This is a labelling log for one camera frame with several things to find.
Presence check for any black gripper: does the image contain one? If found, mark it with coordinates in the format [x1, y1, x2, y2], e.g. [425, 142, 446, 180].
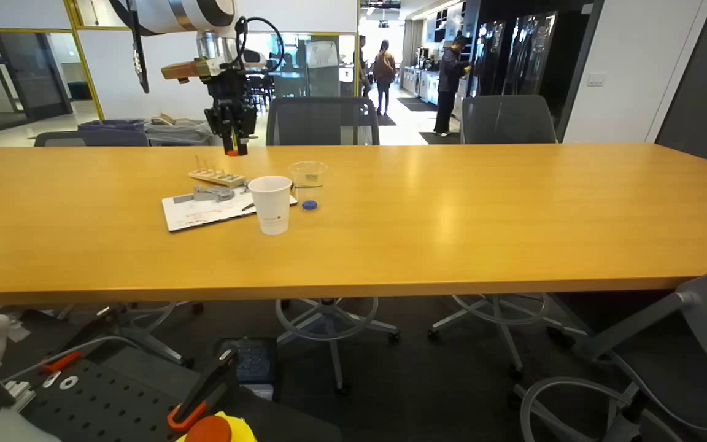
[203, 69, 273, 157]

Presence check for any white plastic cup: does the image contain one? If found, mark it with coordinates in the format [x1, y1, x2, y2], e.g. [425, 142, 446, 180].
[247, 176, 291, 237]

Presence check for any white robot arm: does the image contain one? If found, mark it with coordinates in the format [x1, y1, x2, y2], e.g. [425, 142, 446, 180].
[107, 0, 284, 157]

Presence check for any clear plastic cup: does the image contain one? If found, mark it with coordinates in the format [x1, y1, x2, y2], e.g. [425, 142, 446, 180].
[289, 162, 324, 190]

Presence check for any dark office chair left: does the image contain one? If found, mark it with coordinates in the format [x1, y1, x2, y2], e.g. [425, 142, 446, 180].
[265, 97, 379, 145]

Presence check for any dark office chair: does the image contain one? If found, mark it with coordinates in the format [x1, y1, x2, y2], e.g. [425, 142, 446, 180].
[265, 97, 379, 145]
[460, 97, 557, 145]

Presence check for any white board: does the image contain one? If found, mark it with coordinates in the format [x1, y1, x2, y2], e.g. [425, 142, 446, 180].
[159, 185, 300, 237]

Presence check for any grey office chair base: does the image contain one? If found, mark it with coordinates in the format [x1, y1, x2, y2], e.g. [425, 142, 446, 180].
[275, 297, 400, 394]

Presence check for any dark office chair right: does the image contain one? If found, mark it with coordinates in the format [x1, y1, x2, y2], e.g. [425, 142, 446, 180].
[460, 97, 557, 145]

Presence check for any yellow emergency stop button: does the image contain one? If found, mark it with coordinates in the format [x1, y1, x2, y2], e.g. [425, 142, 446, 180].
[177, 414, 257, 442]

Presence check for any grey foreground office chair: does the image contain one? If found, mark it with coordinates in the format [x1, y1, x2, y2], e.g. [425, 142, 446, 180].
[517, 276, 707, 442]

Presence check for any orange handled tool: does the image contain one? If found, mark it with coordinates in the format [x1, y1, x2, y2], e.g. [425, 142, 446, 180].
[166, 350, 238, 436]

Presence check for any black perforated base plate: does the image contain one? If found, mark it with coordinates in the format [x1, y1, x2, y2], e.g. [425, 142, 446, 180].
[25, 362, 195, 442]

